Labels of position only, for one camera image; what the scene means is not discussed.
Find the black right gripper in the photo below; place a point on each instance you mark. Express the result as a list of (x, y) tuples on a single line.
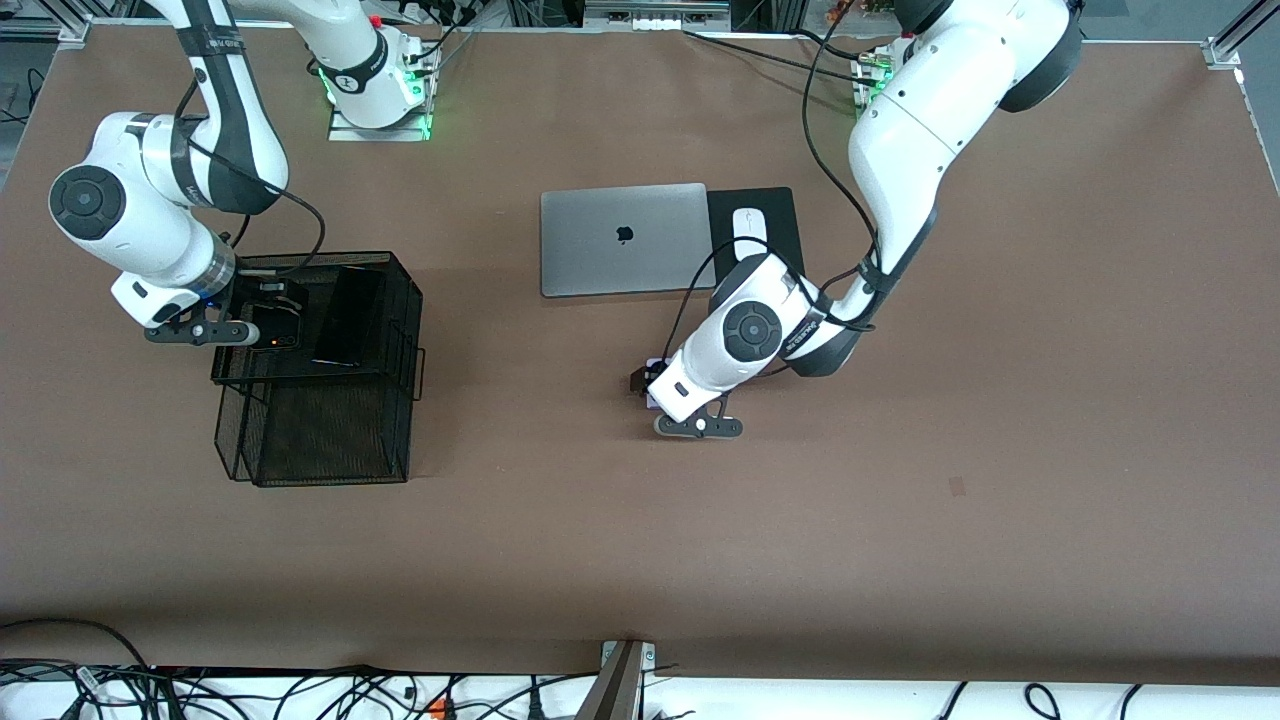
[(252, 297)]

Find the silver power strip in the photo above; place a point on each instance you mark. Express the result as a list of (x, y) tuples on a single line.
[(655, 20)]

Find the black mouse pad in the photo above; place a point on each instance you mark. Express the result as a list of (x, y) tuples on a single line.
[(785, 215)]

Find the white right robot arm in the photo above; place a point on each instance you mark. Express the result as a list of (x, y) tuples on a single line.
[(130, 220)]

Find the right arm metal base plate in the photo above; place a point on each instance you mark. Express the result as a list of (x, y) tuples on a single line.
[(345, 132)]

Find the grey metal camera mount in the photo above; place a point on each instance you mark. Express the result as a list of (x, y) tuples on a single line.
[(618, 685)]

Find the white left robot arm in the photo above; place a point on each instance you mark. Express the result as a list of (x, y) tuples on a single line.
[(920, 130)]

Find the long black smartphone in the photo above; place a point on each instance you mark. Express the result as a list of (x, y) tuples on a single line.
[(348, 320)]

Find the black mesh two-tier tray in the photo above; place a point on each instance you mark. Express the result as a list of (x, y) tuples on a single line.
[(330, 430)]

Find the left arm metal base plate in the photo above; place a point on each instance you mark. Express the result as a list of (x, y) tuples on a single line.
[(862, 100)]

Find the lavender flip phone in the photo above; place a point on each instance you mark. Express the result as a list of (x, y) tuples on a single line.
[(653, 402)]

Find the white computer mouse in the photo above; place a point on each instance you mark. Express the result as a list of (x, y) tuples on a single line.
[(748, 225)]

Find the black flip phone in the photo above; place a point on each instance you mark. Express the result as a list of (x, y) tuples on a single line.
[(280, 332)]

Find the aluminium frame corner bracket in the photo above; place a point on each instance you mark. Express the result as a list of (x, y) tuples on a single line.
[(1222, 52), (75, 30)]

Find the silver closed laptop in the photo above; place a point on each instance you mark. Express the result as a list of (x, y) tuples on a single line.
[(600, 240)]

